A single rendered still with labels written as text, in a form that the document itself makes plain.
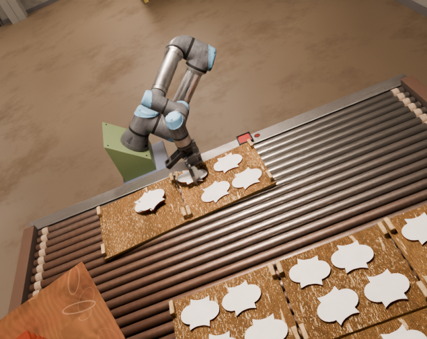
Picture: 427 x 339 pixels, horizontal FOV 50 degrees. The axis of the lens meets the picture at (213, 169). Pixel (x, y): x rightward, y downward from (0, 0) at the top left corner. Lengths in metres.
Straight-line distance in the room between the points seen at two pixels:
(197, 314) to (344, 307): 0.51
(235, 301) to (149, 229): 0.60
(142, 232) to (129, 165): 0.49
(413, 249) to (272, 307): 0.51
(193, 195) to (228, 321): 0.69
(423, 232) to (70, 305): 1.30
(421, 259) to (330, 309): 0.35
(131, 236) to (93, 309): 0.44
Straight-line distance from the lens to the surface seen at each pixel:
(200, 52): 2.31
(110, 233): 2.18
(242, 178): 2.08
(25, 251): 2.40
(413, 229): 1.75
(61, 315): 1.87
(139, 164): 2.46
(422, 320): 1.57
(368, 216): 1.84
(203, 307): 1.71
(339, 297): 1.61
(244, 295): 1.68
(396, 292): 1.61
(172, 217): 2.07
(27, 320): 1.97
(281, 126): 2.35
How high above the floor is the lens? 2.31
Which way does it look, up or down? 38 degrees down
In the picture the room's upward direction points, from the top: 24 degrees counter-clockwise
